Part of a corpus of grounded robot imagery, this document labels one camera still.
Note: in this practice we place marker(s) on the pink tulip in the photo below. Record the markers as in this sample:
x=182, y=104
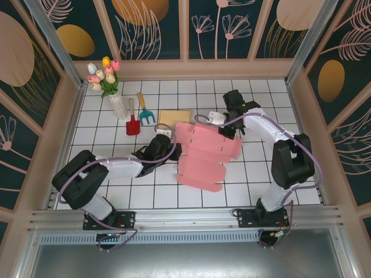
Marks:
x=93, y=78
x=109, y=70

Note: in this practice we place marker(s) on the teal toy rake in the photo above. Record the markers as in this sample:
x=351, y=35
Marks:
x=146, y=116

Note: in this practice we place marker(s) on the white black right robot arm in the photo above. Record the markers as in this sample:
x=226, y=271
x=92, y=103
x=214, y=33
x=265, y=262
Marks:
x=263, y=124

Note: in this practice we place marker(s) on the yellow tulip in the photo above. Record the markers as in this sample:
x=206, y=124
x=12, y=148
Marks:
x=106, y=61

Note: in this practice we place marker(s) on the yellow paper box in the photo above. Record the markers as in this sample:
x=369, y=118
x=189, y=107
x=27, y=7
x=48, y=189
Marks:
x=174, y=117

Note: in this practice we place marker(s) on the blue white tulip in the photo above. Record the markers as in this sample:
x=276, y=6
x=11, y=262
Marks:
x=92, y=68

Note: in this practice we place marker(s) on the aluminium frame post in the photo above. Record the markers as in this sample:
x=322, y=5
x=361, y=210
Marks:
x=56, y=43
x=308, y=43

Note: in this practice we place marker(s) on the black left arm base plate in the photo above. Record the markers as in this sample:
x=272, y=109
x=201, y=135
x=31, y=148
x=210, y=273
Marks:
x=127, y=218

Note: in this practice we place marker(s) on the magenta tulip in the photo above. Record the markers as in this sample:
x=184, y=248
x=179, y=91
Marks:
x=116, y=65

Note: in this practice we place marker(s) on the aluminium side rail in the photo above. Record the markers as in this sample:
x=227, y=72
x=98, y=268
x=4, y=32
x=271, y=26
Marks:
x=298, y=118
x=74, y=116

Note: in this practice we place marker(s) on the green tulip stems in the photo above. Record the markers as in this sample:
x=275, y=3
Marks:
x=107, y=89

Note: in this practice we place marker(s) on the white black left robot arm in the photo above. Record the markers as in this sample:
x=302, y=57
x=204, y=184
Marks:
x=121, y=171

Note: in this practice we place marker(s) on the cream tulip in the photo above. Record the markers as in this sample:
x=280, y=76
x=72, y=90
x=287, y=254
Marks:
x=110, y=78
x=96, y=86
x=100, y=74

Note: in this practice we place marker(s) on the white ribbed vase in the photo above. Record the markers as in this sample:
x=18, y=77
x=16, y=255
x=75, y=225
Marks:
x=119, y=105

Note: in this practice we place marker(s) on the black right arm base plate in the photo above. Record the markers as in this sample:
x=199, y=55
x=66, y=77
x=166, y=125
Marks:
x=246, y=221

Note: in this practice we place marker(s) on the red toy shovel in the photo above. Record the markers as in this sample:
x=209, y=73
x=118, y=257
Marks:
x=132, y=126

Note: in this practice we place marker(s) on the pink paper box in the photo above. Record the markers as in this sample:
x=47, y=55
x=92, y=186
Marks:
x=203, y=153

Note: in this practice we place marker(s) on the aluminium mounting rail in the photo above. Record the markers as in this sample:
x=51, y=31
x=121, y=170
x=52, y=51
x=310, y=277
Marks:
x=185, y=217

